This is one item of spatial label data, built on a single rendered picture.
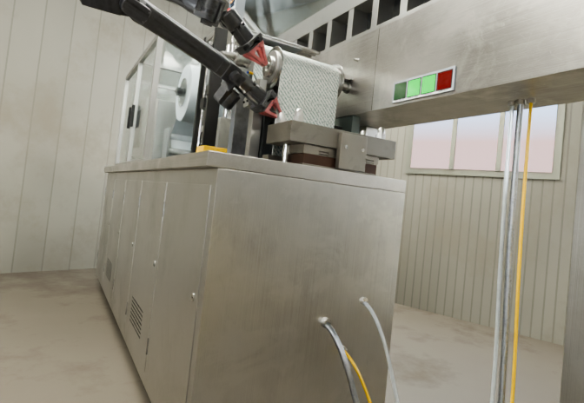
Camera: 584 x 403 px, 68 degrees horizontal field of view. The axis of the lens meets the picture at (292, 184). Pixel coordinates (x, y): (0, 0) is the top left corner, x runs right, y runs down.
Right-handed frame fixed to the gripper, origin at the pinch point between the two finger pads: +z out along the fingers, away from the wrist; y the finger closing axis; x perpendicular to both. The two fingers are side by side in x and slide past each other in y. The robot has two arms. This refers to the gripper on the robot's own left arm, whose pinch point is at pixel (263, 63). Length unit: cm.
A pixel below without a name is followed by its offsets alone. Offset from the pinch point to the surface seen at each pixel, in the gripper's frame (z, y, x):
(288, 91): 11.5, 5.3, -1.7
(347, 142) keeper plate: 28.8, 28.3, -8.7
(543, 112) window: 178, -43, 187
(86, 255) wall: 74, -286, -103
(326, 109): 25.5, 6.4, 5.7
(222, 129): 24, -68, -3
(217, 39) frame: -12.7, -30.3, 6.3
